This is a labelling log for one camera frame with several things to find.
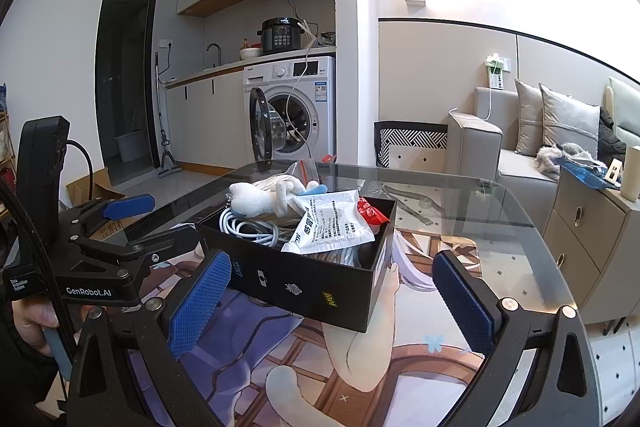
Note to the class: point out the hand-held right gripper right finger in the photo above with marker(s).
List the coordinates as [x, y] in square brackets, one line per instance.
[460, 302]

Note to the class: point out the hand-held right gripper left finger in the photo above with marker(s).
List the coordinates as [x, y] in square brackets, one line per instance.
[200, 307]

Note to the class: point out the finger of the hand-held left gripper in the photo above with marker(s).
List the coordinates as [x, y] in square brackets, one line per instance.
[130, 207]
[155, 249]

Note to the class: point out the black cardboard box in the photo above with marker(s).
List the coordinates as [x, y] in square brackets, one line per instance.
[300, 287]

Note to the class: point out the white plush toy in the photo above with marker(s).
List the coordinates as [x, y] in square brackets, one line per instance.
[250, 199]

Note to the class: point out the red snack packet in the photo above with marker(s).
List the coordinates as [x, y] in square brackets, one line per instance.
[372, 212]

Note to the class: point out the white medicine sachet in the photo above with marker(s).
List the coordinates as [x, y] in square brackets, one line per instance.
[325, 222]

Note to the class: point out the person's left hand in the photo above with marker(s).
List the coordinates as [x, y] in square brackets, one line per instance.
[30, 322]

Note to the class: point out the brown cardboard box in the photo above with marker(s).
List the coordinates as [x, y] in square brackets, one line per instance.
[95, 192]

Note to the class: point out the flat floor mop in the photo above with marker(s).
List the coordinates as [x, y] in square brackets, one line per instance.
[170, 169]

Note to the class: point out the grey plastic bin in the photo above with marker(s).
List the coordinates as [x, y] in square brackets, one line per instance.
[131, 148]

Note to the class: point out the white kitchen counter cabinet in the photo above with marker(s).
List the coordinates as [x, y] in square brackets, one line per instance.
[205, 122]

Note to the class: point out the beige side cabinet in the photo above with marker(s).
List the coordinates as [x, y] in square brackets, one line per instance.
[590, 247]

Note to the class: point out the beige sofa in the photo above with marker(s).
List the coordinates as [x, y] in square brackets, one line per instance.
[475, 157]

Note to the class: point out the grey fur cloth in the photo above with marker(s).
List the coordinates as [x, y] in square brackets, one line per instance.
[555, 159]

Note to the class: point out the steel faucet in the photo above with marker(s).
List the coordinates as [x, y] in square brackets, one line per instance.
[214, 52]

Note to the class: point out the small red box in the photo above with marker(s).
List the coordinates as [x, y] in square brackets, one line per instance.
[327, 159]

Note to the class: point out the white bowl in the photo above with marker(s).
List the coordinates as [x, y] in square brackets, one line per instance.
[250, 53]

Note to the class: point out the grey sofa pillow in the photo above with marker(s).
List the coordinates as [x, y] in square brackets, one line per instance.
[527, 117]
[570, 122]

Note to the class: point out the small white card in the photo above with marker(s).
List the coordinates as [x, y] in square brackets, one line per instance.
[612, 171]

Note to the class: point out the white washing machine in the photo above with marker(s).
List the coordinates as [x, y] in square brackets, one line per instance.
[310, 107]

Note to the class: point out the white cup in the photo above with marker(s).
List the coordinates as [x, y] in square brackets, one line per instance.
[631, 174]

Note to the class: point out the black jacket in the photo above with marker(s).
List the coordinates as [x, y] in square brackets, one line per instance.
[612, 137]

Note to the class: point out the black pressure cooker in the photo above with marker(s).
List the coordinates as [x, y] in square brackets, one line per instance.
[282, 37]

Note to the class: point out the wall socket with charger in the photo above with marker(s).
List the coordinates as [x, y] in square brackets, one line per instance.
[496, 72]

